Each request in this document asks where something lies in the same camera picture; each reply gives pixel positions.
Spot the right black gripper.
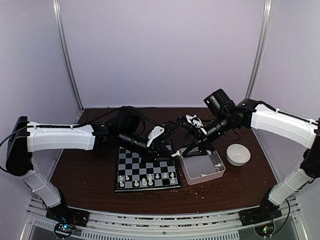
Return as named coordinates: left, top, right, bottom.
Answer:
left=179, top=111, right=232, bottom=158

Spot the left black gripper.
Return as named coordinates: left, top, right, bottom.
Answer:
left=118, top=129, right=174, bottom=166

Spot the twelfth white chess piece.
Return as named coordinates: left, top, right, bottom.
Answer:
left=171, top=150, right=181, bottom=158

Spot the eleventh white chess piece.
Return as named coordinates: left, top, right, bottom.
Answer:
left=142, top=178, right=147, bottom=186

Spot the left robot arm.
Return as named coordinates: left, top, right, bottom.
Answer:
left=1, top=106, right=178, bottom=222

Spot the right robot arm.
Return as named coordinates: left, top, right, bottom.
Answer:
left=176, top=89, right=320, bottom=221

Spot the pink plastic basket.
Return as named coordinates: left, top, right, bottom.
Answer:
left=178, top=150, right=226, bottom=185

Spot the black white chessboard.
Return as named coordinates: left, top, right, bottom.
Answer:
left=114, top=146, right=182, bottom=193

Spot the white ceramic bowl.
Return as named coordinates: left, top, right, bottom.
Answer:
left=226, top=143, right=251, bottom=167

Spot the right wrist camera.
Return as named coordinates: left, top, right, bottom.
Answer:
left=176, top=114, right=204, bottom=130

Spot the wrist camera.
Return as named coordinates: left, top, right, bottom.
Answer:
left=176, top=114, right=204, bottom=130
left=146, top=122, right=177, bottom=148

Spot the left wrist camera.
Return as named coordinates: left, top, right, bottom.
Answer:
left=146, top=122, right=177, bottom=148

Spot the front aluminium rail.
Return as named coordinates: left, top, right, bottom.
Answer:
left=22, top=197, right=308, bottom=240

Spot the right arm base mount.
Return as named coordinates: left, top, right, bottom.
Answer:
left=238, top=198, right=282, bottom=238

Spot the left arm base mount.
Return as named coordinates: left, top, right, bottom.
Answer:
left=42, top=201, right=90, bottom=240

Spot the right aluminium frame post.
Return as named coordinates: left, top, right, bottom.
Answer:
left=245, top=0, right=274, bottom=99

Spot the aluminium frame post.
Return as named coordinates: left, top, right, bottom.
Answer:
left=52, top=0, right=84, bottom=112
left=245, top=0, right=274, bottom=99

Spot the left aluminium frame post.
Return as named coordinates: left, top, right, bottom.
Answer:
left=52, top=0, right=84, bottom=112

